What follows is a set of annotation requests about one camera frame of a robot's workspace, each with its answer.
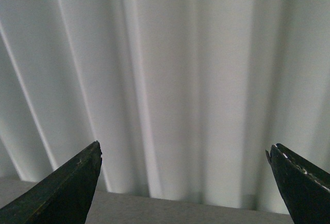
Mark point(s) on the white pleated curtain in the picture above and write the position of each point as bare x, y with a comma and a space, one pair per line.
184, 96

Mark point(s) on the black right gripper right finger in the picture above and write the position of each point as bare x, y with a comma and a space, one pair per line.
303, 186

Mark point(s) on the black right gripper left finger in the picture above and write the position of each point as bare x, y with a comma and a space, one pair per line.
65, 196

